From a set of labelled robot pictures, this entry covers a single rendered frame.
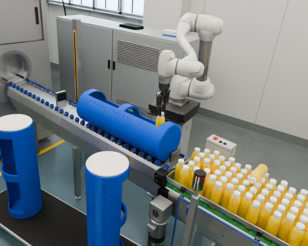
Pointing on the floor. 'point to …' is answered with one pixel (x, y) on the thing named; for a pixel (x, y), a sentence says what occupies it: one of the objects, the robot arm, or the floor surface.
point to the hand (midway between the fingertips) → (161, 110)
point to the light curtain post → (77, 67)
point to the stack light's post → (190, 220)
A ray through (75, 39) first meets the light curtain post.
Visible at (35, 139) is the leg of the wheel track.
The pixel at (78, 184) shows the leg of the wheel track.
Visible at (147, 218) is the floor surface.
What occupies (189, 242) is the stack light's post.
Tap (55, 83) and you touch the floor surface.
